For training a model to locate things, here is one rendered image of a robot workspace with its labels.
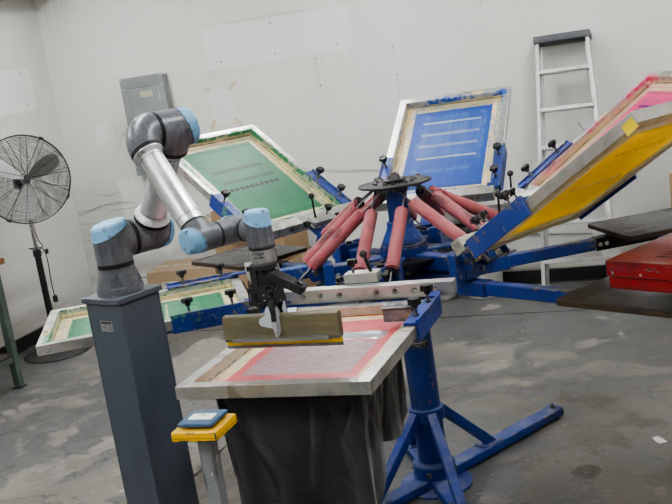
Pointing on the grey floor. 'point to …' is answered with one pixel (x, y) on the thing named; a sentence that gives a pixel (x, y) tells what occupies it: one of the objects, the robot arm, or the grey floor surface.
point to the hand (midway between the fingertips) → (282, 330)
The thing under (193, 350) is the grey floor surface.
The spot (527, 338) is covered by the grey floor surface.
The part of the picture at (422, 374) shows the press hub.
